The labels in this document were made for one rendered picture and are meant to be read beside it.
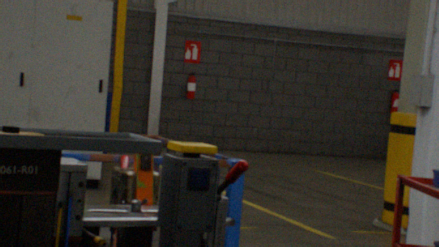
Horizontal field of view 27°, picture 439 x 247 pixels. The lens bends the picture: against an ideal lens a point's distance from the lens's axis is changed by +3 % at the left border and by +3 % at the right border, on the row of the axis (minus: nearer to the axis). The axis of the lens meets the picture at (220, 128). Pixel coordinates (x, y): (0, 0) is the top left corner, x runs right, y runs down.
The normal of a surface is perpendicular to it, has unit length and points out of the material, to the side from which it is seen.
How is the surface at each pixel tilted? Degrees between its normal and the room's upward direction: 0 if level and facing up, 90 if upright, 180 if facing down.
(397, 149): 90
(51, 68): 90
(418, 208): 93
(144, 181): 78
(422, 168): 90
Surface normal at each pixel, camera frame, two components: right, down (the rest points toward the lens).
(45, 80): 0.36, 0.08
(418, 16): -0.94, -0.06
